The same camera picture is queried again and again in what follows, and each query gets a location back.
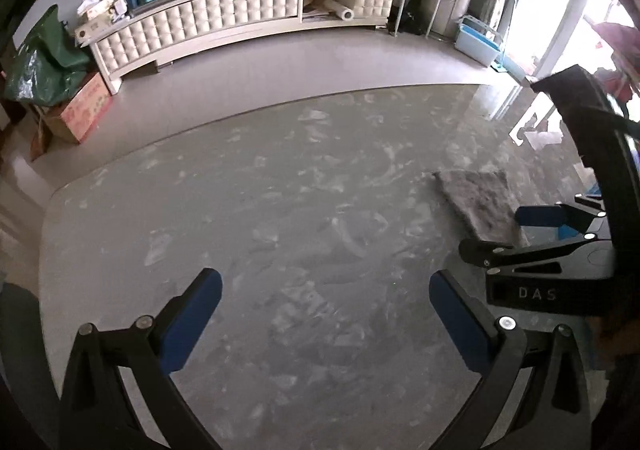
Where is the pink printed cardboard box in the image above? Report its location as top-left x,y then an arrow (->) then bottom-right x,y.
60,72 -> 113,145

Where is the brown cardboard box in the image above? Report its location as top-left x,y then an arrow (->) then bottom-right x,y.
30,102 -> 71,161

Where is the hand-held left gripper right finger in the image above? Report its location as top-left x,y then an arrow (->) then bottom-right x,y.
429,270 -> 593,450

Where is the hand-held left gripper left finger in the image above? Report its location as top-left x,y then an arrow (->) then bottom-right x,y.
60,267 -> 223,450

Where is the green plastic bag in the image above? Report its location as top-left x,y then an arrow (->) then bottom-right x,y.
2,4 -> 93,108

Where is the grey fluffy cloth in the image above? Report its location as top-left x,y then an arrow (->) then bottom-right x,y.
432,170 -> 531,248

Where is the white tufted low cabinet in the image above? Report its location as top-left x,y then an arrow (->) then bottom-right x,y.
75,0 -> 401,95

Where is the paper towel roll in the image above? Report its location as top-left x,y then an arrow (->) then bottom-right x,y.
322,0 -> 355,21

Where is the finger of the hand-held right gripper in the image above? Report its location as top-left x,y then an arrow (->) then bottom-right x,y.
459,236 -> 616,278
516,202 -> 611,243

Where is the blue and white plastic bin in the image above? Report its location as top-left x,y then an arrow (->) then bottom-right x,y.
454,16 -> 503,68

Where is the pink hanging garment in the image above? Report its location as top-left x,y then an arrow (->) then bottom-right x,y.
592,22 -> 640,100

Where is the light blue plastic tray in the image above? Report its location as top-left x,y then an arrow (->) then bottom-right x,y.
494,52 -> 540,83

